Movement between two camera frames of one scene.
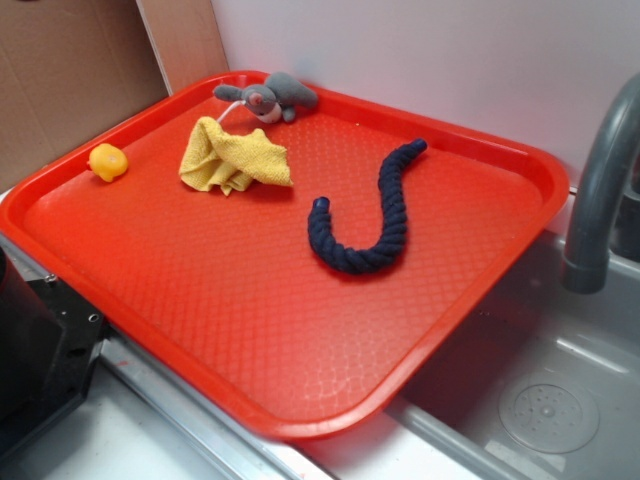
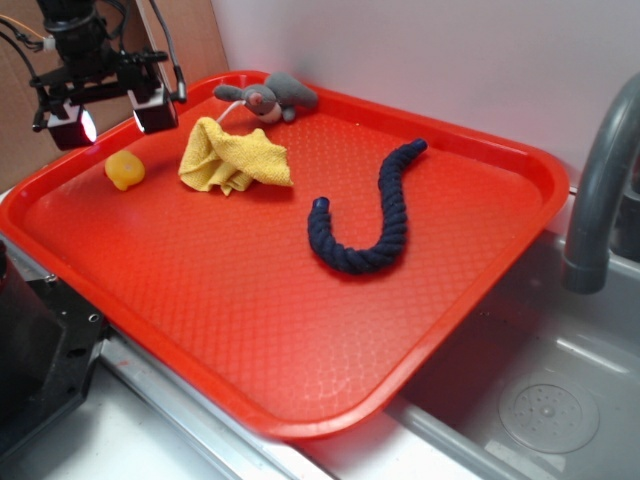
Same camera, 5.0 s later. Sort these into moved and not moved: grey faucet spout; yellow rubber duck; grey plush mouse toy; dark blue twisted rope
Moved: yellow rubber duck
Not moved: grey plush mouse toy; dark blue twisted rope; grey faucet spout
